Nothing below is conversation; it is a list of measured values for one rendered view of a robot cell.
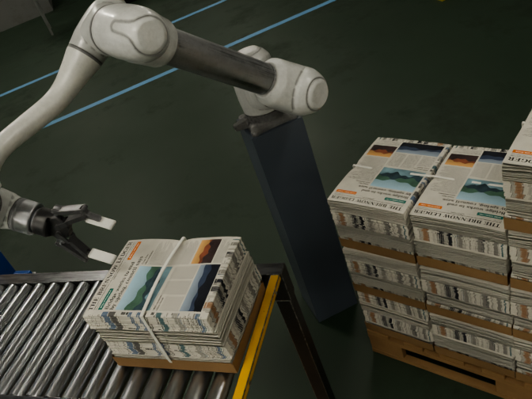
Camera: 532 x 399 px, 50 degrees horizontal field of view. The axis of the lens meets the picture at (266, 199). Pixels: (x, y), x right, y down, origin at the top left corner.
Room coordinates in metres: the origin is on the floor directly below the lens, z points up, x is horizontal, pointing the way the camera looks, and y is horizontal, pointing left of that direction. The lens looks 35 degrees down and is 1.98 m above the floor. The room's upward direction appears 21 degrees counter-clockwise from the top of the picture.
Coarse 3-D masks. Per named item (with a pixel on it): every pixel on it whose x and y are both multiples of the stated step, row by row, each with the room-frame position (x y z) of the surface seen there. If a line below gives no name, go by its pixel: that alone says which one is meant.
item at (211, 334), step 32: (192, 256) 1.24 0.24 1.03; (224, 256) 1.18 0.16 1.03; (192, 288) 1.11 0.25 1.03; (224, 288) 1.10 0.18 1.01; (256, 288) 1.20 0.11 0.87; (160, 320) 1.06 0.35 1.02; (192, 320) 1.02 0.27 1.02; (224, 320) 1.04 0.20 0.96; (192, 352) 1.05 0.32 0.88; (224, 352) 1.00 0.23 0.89
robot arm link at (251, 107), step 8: (248, 48) 1.91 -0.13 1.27; (256, 48) 1.88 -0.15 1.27; (256, 56) 1.84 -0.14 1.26; (264, 56) 1.85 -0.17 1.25; (240, 96) 1.86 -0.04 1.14; (248, 96) 1.82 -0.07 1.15; (248, 104) 1.84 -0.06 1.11; (256, 104) 1.81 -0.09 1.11; (248, 112) 1.86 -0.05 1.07; (256, 112) 1.83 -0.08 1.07; (264, 112) 1.82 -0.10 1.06
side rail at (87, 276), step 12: (264, 264) 1.37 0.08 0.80; (276, 264) 1.35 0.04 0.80; (0, 276) 1.84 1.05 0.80; (12, 276) 1.81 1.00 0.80; (24, 276) 1.79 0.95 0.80; (36, 276) 1.76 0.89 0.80; (48, 276) 1.73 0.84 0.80; (60, 276) 1.70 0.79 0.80; (72, 276) 1.68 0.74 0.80; (84, 276) 1.65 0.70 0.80; (96, 276) 1.62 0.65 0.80; (264, 276) 1.33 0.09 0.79; (288, 276) 1.34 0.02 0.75; (288, 288) 1.31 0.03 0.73; (276, 300) 1.32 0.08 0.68
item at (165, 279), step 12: (168, 252) 1.30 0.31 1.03; (180, 252) 1.28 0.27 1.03; (168, 264) 1.24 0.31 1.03; (156, 276) 1.21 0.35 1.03; (168, 276) 1.19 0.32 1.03; (156, 288) 1.17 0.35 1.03; (144, 300) 1.14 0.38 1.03; (156, 300) 1.12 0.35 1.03; (156, 324) 1.07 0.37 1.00; (156, 336) 1.09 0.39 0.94; (156, 348) 1.10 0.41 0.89; (168, 348) 1.08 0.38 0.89
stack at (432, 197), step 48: (384, 144) 1.72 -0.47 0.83; (432, 144) 1.61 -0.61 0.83; (336, 192) 1.55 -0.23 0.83; (384, 192) 1.46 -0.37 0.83; (432, 192) 1.37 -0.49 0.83; (480, 192) 1.30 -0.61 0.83; (384, 240) 1.41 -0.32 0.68; (432, 240) 1.28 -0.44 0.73; (480, 240) 1.17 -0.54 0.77; (528, 240) 1.07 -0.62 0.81; (384, 288) 1.44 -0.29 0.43; (432, 288) 1.29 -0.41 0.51; (480, 288) 1.18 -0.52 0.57; (384, 336) 1.48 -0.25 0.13; (432, 336) 1.33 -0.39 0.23; (480, 336) 1.19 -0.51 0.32; (480, 384) 1.22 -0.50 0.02; (528, 384) 1.08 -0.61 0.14
